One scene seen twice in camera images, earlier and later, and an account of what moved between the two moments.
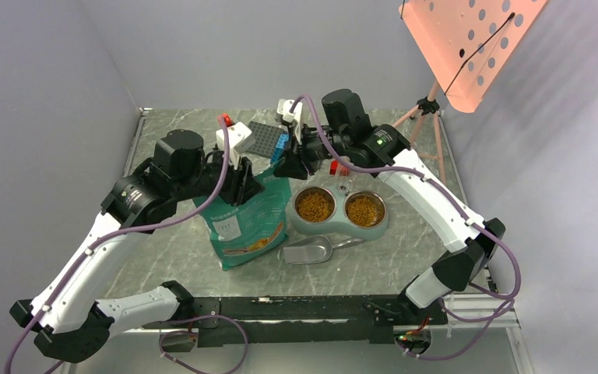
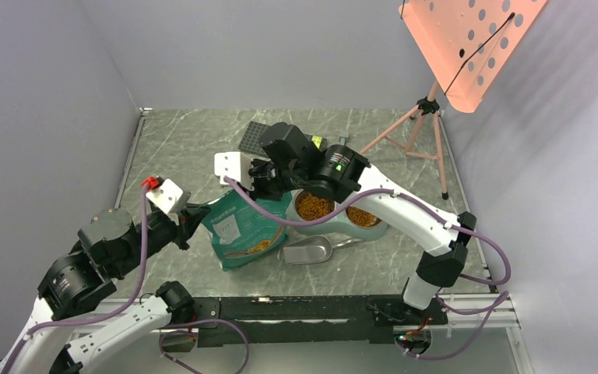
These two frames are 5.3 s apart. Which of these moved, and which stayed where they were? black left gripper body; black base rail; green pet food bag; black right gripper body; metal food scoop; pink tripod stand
Moved: black right gripper body; black left gripper body
Stayed: black base rail; metal food scoop; green pet food bag; pink tripod stand
